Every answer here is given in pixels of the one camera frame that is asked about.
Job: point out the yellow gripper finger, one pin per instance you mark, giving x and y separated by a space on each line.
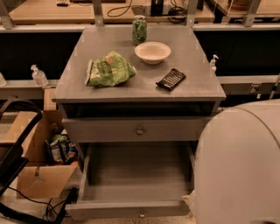
189 199

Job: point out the grey drawer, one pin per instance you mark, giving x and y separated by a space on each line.
137 180
134 130

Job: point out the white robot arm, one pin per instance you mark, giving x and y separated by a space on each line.
237 167

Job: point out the grey drawer cabinet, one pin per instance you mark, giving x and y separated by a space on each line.
198 95

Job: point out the grey top drawer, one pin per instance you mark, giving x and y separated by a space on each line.
134 130

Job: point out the black snack bar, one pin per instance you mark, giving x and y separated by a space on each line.
171 80

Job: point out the white pump bottle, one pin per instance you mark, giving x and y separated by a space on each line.
213 62

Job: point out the snack bags in box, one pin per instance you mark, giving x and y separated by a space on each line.
61 150

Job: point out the white bowl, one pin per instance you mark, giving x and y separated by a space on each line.
152 52

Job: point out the green chip bag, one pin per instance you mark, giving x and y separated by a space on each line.
109 71

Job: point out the cardboard box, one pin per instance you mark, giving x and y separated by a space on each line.
40 178

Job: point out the green soda can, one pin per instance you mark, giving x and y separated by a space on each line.
139 29

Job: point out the clear sanitizer bottle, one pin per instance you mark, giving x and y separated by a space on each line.
39 76

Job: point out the black stand with cable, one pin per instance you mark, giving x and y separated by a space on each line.
273 90

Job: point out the black chair frame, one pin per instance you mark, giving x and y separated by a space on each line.
12 163

